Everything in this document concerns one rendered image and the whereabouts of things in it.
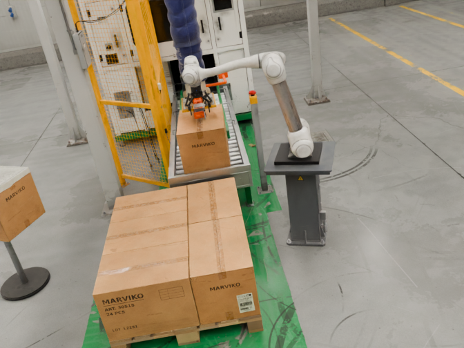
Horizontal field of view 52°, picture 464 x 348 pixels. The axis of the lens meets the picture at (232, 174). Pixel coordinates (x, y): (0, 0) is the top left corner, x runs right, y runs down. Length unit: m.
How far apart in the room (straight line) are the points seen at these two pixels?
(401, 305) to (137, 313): 1.74
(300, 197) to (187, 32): 1.56
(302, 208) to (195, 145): 1.02
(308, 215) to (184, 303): 1.31
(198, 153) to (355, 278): 1.59
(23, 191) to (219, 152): 1.55
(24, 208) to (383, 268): 2.70
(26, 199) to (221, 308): 1.69
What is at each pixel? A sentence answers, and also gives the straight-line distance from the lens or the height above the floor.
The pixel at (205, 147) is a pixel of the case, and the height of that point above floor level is 0.80.
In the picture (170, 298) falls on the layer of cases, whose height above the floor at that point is 0.41.
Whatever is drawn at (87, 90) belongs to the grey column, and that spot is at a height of 1.27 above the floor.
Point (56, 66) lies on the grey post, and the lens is 6.78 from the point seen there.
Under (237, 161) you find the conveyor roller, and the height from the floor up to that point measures 0.55.
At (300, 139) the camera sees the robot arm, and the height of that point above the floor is 1.02.
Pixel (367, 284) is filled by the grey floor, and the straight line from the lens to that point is 3.62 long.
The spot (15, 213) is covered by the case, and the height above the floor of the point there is 0.78.
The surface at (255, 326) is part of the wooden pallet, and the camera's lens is 3.29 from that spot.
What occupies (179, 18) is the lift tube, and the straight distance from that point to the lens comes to 3.85.
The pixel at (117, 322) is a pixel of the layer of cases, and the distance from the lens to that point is 3.23.
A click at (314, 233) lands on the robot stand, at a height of 0.10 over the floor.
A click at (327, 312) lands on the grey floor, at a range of 3.41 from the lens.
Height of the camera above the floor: 2.40
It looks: 28 degrees down
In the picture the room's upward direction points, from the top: 9 degrees counter-clockwise
